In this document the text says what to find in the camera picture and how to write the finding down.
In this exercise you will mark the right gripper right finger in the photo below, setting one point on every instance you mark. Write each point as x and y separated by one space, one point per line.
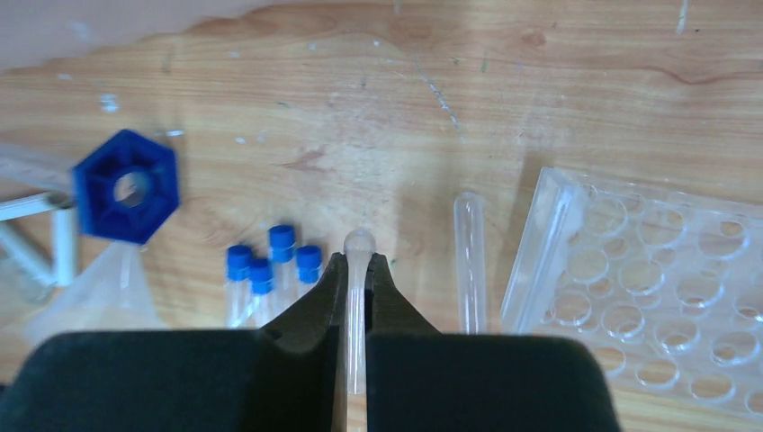
421 379

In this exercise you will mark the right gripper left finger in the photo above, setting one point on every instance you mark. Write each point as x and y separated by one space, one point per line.
282 377

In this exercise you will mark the clear glass test tube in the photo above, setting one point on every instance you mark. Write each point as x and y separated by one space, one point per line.
359 247
470 262

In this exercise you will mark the clear plastic funnel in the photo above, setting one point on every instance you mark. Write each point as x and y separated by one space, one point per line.
111 294

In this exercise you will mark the blue capped glass rod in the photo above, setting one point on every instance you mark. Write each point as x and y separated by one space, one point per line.
124 190

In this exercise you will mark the clear well plate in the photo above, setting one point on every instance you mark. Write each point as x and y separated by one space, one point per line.
664 287

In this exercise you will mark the small glass beaker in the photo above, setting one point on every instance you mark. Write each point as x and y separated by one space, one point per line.
17 286

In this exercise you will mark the white clay triangle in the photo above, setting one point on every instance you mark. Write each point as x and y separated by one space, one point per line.
39 232

